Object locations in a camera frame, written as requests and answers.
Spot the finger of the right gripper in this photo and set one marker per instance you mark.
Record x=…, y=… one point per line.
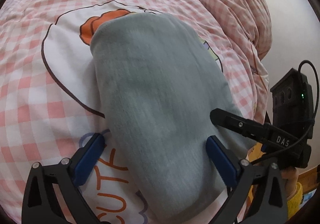
x=240, y=125

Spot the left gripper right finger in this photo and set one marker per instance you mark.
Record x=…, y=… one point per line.
x=269, y=204

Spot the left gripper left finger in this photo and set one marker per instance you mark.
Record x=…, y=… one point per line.
x=40, y=204

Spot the grey pants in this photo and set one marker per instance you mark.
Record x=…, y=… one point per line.
x=158, y=85

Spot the person's right hand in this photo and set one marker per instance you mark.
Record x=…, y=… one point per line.
x=290, y=178

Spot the yellow sleeve cuff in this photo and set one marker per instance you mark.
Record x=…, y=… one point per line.
x=294, y=201

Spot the pink checkered cartoon bedsheet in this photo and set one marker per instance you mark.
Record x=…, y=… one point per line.
x=50, y=103

